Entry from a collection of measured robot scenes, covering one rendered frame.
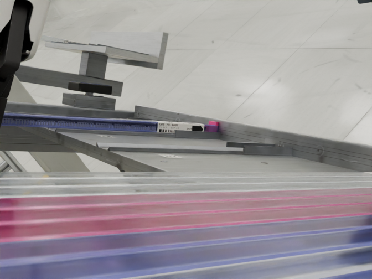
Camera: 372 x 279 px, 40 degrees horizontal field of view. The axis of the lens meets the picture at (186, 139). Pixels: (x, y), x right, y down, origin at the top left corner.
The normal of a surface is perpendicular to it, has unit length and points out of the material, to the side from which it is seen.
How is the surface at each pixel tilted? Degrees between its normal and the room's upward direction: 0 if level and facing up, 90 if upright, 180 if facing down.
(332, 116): 0
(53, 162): 90
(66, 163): 90
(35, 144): 90
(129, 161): 47
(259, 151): 90
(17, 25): 78
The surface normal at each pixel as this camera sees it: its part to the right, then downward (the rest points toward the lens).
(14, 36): 0.61, -0.21
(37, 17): 0.69, 0.11
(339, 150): -0.82, -0.04
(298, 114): -0.48, -0.75
